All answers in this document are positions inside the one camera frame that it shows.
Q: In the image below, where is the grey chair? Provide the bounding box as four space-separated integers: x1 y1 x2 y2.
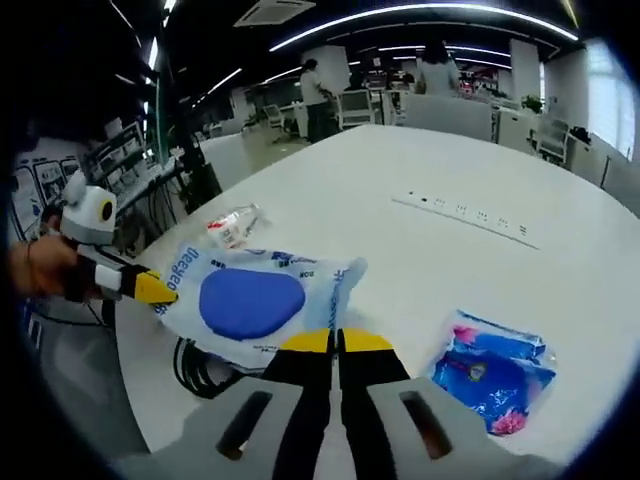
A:
34 304 151 456

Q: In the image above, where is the white table socket panel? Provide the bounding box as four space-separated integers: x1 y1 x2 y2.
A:
392 189 541 250

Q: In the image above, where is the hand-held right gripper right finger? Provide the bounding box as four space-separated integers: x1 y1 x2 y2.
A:
337 328 556 480

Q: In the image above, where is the ceiling air conditioner vent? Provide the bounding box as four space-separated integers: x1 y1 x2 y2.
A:
233 0 316 27

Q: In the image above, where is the clear plastic bottle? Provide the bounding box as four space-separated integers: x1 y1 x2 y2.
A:
207 202 261 249

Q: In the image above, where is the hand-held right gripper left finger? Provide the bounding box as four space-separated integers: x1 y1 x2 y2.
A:
113 329 334 480

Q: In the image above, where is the white blue wipes bag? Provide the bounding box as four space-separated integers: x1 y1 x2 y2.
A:
154 242 369 371

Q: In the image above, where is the blue bordered poster board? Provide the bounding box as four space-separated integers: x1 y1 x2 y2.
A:
12 154 76 231

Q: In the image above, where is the person's left hand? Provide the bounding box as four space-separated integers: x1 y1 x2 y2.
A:
27 232 81 300

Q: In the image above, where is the white table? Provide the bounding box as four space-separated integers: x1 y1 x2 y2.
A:
113 124 640 466

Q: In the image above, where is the blue tissue packet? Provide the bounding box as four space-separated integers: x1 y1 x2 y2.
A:
429 309 557 436

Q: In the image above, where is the white mesh office chair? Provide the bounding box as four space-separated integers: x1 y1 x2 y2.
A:
262 103 286 134
534 119 571 161
337 89 374 129

